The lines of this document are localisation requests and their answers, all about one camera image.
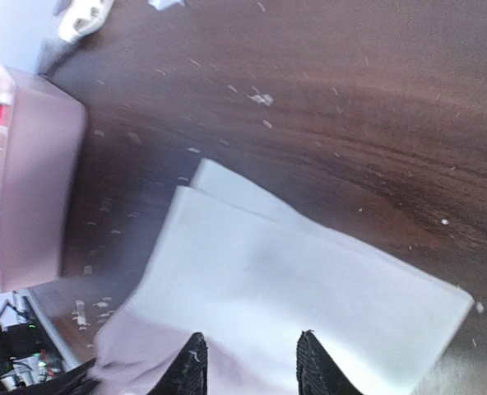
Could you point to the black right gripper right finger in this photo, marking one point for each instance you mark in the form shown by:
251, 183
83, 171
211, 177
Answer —
316, 371

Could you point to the pink plastic organizer box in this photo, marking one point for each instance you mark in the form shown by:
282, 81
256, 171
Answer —
39, 151

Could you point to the red rolled cloth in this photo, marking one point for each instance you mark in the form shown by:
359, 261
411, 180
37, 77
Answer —
5, 115

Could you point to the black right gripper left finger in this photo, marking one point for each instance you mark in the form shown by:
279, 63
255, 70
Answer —
187, 374

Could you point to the aluminium front rail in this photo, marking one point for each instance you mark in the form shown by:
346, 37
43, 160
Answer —
29, 311

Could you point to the pink white underwear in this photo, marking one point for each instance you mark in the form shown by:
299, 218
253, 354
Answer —
236, 264

